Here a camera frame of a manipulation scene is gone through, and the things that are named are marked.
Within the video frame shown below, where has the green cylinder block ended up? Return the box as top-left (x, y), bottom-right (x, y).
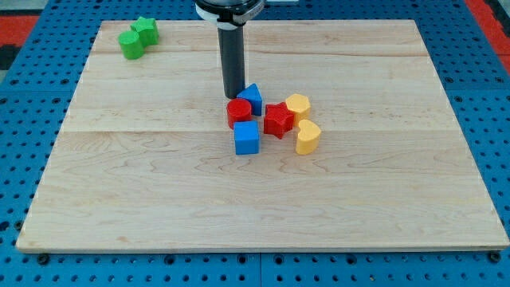
top-left (118, 30), bottom-right (144, 60)

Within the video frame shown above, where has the yellow hexagon block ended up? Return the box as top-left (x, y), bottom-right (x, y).
top-left (285, 93), bottom-right (311, 127)

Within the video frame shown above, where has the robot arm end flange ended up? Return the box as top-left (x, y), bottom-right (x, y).
top-left (194, 0), bottom-right (265, 30)

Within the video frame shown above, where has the green star block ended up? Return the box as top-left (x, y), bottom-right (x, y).
top-left (130, 16), bottom-right (159, 47)

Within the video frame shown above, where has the yellow heart block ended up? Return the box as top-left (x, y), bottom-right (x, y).
top-left (296, 120), bottom-right (322, 155)

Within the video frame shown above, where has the red star block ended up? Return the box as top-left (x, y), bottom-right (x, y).
top-left (264, 102), bottom-right (294, 140)

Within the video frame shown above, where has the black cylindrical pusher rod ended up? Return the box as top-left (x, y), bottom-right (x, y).
top-left (218, 26), bottom-right (245, 99)

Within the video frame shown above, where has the blue triangle block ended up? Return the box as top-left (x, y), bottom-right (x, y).
top-left (237, 83), bottom-right (263, 116)

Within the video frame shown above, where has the wooden board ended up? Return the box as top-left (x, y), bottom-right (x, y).
top-left (17, 20), bottom-right (509, 254)

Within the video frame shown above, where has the blue cube block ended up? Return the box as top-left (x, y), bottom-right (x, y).
top-left (233, 120), bottom-right (260, 155)

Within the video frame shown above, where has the red cylinder block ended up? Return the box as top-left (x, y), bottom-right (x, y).
top-left (226, 98), bottom-right (252, 129)

